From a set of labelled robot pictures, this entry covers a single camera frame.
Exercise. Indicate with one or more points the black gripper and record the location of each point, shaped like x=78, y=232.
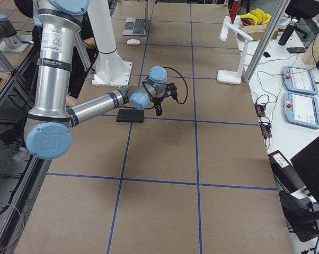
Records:
x=157, y=101

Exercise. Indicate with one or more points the black mouse pad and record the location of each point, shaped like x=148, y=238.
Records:
x=131, y=116

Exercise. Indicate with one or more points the white wireless mouse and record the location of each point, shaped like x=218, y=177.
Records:
x=133, y=42

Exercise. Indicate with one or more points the grey laptop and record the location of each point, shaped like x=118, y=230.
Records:
x=135, y=27

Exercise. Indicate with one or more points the cardboard box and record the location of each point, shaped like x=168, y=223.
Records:
x=256, y=32

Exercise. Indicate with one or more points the red cylinder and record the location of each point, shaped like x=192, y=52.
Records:
x=234, y=10

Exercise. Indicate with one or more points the yellow bananas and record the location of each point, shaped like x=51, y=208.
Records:
x=255, y=17

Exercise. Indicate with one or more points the upper teach pendant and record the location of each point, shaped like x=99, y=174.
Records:
x=299, y=80

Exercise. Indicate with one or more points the teach pendant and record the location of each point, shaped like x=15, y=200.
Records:
x=299, y=80
x=301, y=109

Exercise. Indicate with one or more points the lower teach pendant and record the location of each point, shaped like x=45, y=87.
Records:
x=301, y=109

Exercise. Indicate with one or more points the black bottle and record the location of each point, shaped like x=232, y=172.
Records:
x=288, y=32

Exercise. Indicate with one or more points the black monitor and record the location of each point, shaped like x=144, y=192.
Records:
x=306, y=164

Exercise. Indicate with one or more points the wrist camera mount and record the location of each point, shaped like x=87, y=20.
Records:
x=171, y=91

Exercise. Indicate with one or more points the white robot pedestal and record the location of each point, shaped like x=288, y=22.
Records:
x=110, y=69

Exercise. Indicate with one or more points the aluminium frame post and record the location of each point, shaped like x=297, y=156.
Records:
x=276, y=16

